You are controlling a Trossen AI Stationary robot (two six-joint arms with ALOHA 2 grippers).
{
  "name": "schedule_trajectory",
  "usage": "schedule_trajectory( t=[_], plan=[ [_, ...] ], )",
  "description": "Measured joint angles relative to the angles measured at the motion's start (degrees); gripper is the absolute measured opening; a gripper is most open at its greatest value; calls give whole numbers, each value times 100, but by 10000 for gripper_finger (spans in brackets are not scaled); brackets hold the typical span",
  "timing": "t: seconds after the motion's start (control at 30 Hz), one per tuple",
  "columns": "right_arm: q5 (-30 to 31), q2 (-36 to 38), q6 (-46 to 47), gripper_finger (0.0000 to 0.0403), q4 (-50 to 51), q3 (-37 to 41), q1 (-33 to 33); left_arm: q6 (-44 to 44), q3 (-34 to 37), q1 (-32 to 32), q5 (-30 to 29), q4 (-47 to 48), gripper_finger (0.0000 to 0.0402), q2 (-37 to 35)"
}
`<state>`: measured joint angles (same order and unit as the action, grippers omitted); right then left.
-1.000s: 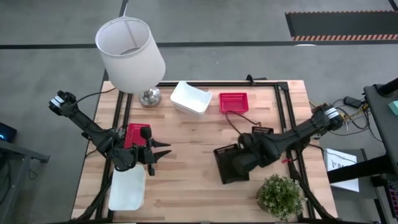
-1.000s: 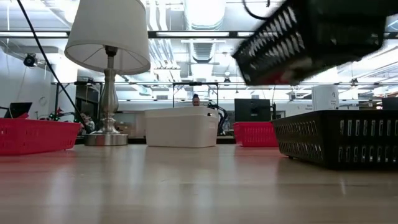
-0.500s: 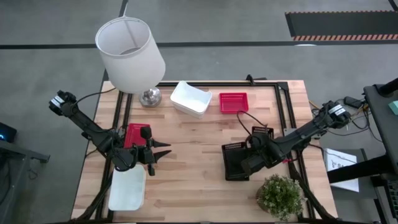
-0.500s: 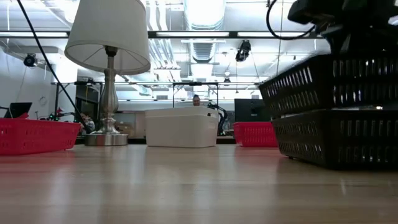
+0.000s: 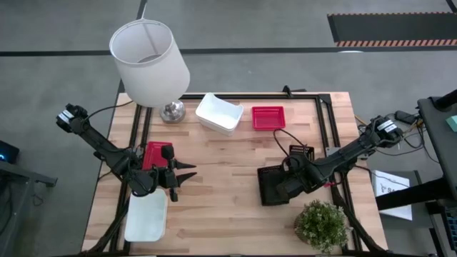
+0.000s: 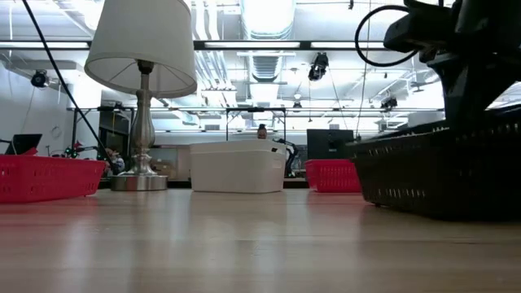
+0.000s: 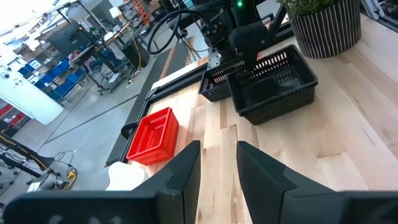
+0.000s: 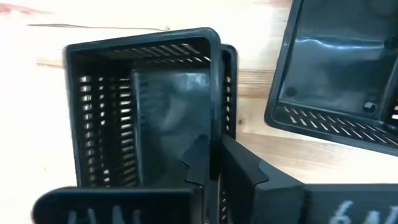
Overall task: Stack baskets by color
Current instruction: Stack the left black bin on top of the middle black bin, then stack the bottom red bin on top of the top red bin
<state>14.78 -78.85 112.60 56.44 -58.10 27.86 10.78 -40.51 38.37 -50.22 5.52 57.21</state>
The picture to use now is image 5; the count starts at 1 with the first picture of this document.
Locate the blue plastic crate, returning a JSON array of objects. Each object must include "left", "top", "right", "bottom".
[{"left": 444, "top": 208, "right": 457, "bottom": 247}]

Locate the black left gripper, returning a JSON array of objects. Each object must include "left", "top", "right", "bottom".
[{"left": 158, "top": 158, "right": 198, "bottom": 203}]

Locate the grey metal stand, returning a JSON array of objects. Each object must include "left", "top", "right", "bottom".
[{"left": 0, "top": 160, "right": 59, "bottom": 256}]

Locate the black metal table frame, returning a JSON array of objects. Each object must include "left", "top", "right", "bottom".
[{"left": 81, "top": 93, "right": 388, "bottom": 256}]

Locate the red plastic basket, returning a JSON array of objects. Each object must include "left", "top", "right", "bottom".
[
  {"left": 251, "top": 105, "right": 286, "bottom": 131},
  {"left": 141, "top": 141, "right": 174, "bottom": 171}
]

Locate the black side cart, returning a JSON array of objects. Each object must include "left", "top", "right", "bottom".
[{"left": 374, "top": 88, "right": 457, "bottom": 211}]

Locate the white printed paper sheet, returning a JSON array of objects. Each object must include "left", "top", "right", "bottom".
[{"left": 371, "top": 169, "right": 414, "bottom": 221}]

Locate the white shade silver table lamp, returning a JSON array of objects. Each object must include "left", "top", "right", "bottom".
[{"left": 109, "top": 18, "right": 191, "bottom": 125}]

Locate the small green potted plant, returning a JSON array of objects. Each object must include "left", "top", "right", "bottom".
[{"left": 293, "top": 198, "right": 353, "bottom": 255}]

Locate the black hazard-striped floor mat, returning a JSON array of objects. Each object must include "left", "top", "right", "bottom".
[{"left": 327, "top": 12, "right": 457, "bottom": 48}]

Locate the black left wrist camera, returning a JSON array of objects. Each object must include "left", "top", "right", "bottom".
[{"left": 161, "top": 144, "right": 176, "bottom": 161}]

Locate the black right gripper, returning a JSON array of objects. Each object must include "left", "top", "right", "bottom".
[{"left": 276, "top": 156, "right": 313, "bottom": 201}]

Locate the black power adapter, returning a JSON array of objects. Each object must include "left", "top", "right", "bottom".
[{"left": 394, "top": 110, "right": 418, "bottom": 125}]

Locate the black frame clamp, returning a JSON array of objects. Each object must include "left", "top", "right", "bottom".
[{"left": 281, "top": 84, "right": 307, "bottom": 98}]

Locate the dark device with blue light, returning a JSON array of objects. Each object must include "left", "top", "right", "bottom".
[{"left": 0, "top": 139, "right": 21, "bottom": 165}]

